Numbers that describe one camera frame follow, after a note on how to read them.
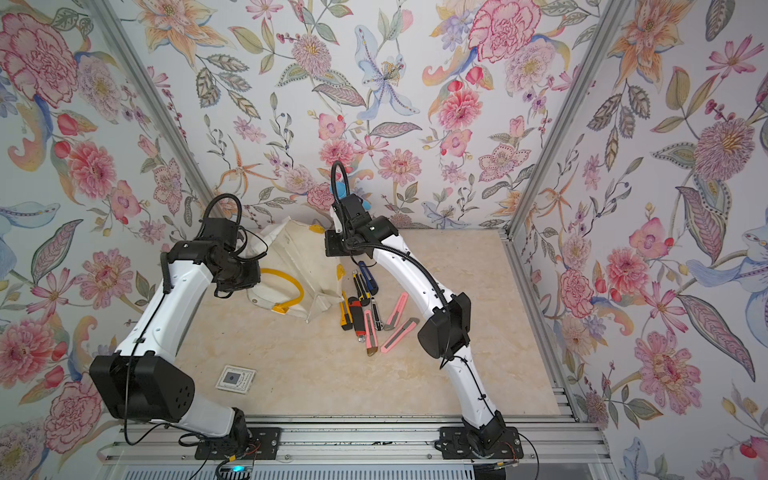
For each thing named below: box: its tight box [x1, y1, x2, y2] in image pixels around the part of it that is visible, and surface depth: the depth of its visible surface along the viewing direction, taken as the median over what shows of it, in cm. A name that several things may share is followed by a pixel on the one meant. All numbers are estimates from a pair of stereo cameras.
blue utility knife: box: [358, 260, 379, 296], surface depth 109 cm
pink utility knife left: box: [364, 309, 379, 357], surface depth 95 cm
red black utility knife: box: [350, 301, 366, 343], surface depth 97 cm
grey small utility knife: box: [371, 297, 383, 331], surface depth 97 cm
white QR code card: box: [216, 365, 257, 394], surface depth 84 cm
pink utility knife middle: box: [384, 291, 409, 331], surface depth 99 cm
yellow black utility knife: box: [339, 291, 354, 331], surface depth 97 cm
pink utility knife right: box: [380, 317, 420, 354], surface depth 95 cm
